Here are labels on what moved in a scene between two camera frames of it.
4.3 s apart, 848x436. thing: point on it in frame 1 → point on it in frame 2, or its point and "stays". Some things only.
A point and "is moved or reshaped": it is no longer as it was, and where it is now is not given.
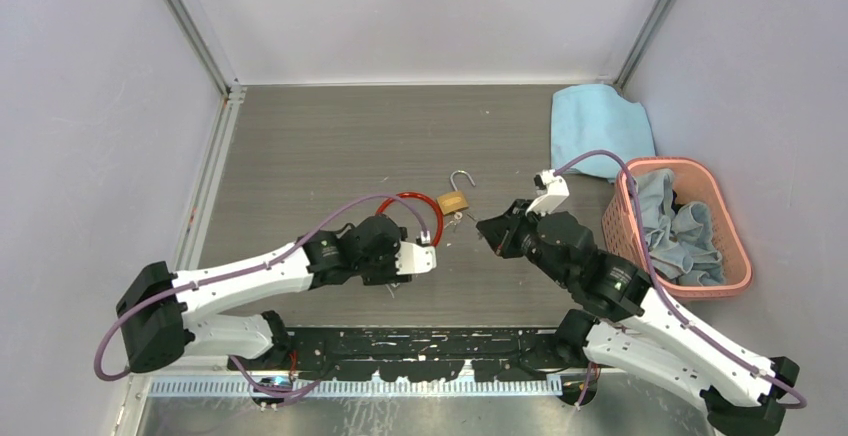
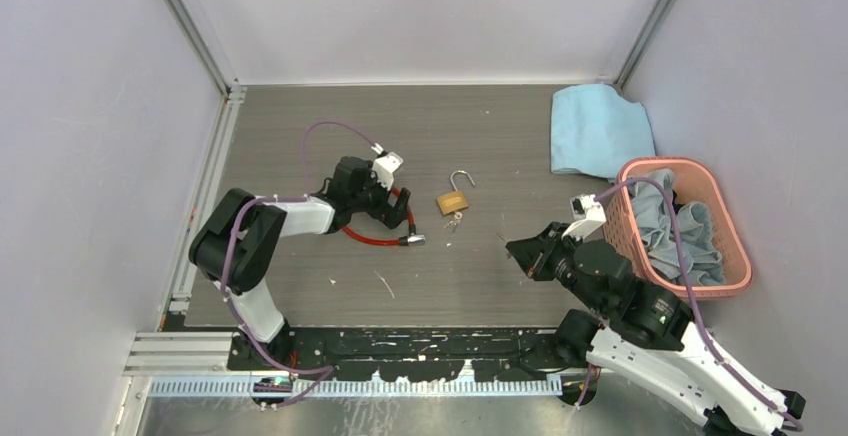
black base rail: x=418 y=354 stays
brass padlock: x=457 y=200 stays
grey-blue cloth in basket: x=680 y=238 stays
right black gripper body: x=517 y=232 → x=550 y=250
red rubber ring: x=439 y=218 is moved or reshaped
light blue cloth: x=592 y=117 stays
